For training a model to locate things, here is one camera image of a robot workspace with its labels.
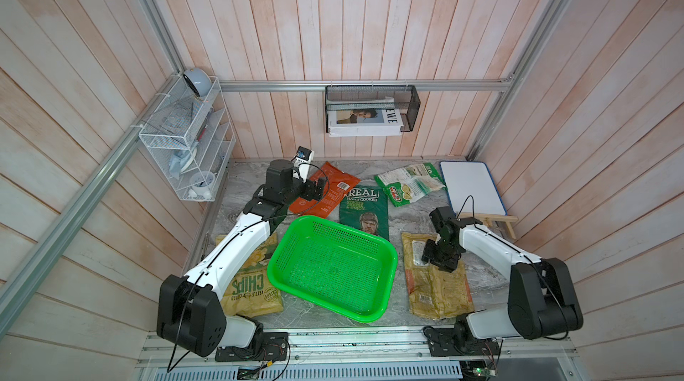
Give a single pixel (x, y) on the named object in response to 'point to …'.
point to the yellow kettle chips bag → (249, 292)
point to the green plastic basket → (348, 271)
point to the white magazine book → (364, 117)
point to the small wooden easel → (490, 217)
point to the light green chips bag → (407, 184)
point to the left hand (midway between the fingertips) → (312, 176)
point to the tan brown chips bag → (434, 294)
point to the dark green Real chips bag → (366, 208)
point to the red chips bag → (337, 184)
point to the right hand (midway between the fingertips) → (429, 260)
